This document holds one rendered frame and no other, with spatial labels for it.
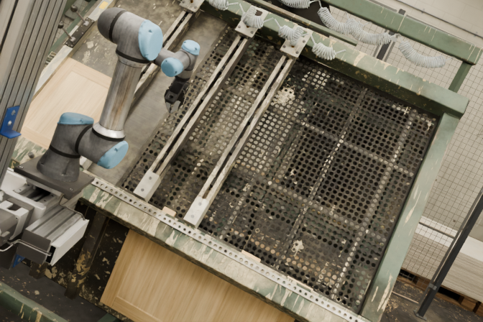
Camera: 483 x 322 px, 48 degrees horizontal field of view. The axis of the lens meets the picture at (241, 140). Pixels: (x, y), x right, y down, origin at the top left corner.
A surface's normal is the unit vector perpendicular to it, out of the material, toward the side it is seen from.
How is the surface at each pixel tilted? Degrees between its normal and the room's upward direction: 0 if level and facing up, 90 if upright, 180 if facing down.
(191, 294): 90
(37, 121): 54
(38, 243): 90
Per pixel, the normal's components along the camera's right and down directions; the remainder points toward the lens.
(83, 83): 0.04, -0.44
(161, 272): -0.25, 0.10
